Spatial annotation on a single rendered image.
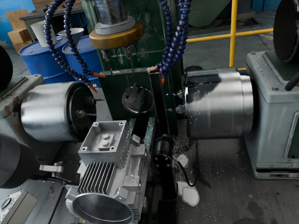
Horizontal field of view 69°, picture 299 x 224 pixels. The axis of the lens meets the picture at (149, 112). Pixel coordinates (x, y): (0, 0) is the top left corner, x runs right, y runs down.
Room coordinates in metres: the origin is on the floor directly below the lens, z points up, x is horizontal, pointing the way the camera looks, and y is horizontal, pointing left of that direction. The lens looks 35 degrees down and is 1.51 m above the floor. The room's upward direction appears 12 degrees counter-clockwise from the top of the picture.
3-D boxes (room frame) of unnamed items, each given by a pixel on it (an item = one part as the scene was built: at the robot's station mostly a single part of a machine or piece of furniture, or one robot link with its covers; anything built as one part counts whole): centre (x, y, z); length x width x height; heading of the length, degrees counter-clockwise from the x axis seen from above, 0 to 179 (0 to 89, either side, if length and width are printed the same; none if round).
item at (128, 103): (0.80, 0.04, 1.02); 0.15 x 0.02 x 0.15; 75
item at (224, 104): (0.62, -0.26, 1.04); 0.41 x 0.25 x 0.25; 75
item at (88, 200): (0.41, 0.14, 1.02); 0.20 x 0.19 x 0.19; 166
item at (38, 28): (2.69, 0.99, 0.99); 0.24 x 0.22 x 0.24; 76
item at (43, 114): (0.80, 0.40, 1.04); 0.37 x 0.25 x 0.25; 75
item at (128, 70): (0.86, 0.02, 0.97); 0.30 x 0.11 x 0.34; 75
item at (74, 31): (2.25, 0.58, 0.93); 0.25 x 0.24 x 0.25; 166
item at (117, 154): (0.45, 0.13, 1.11); 0.12 x 0.11 x 0.07; 166
